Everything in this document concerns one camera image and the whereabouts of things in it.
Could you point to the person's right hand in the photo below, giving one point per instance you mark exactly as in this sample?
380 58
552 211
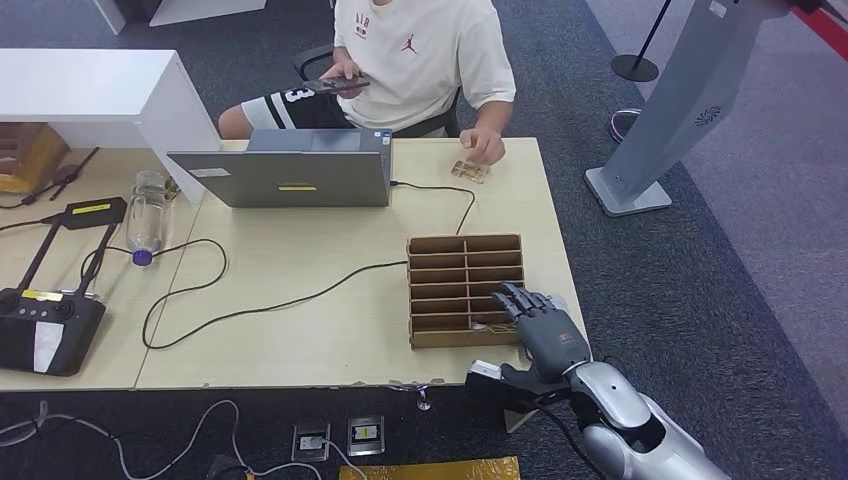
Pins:
346 69

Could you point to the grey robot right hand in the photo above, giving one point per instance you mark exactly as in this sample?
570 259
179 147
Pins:
550 338

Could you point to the person's left hand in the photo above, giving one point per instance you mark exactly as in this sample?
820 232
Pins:
484 144

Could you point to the black smartphone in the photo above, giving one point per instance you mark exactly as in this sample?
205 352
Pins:
331 85

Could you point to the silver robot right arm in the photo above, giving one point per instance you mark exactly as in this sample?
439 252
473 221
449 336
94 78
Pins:
636 424

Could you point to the person's left forearm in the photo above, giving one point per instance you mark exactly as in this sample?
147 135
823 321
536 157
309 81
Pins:
495 116

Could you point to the room key card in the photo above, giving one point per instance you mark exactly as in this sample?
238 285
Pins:
493 327

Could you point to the person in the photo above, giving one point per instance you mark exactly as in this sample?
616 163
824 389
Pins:
417 60

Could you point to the brown slotted card holder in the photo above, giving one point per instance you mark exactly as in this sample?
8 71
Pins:
450 285

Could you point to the white desk leg panel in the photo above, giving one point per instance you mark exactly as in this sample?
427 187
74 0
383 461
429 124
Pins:
520 418

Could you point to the grey laptop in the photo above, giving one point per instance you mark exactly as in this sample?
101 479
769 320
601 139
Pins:
298 175

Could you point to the black round disc with rim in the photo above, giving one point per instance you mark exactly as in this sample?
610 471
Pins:
623 124

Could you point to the white cabinet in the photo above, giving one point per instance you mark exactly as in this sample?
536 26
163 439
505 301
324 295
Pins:
199 8

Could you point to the yellow flat box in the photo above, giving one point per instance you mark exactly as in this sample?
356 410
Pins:
430 470

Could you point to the grey kiosk stand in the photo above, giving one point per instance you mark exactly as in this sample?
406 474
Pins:
669 112

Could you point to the floor socket with yellow label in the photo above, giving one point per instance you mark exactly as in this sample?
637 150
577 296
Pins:
366 435

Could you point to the clear plastic water bottle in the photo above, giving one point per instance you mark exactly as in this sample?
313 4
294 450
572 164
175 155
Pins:
147 215

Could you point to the floor socket with plug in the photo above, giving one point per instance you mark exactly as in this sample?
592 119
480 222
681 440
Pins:
311 442

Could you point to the white desk shelf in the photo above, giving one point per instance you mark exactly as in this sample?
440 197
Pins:
79 86

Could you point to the brown cardboard box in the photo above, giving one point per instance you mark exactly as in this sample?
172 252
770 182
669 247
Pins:
30 156

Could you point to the red strip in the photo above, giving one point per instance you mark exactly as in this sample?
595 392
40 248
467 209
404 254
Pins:
828 26

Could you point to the black remote controller with antennas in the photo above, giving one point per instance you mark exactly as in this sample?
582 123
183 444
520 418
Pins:
46 331

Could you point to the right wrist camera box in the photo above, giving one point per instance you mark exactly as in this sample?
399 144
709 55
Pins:
493 387

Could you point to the black stanchion post with base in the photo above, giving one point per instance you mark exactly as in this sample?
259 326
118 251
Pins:
634 67

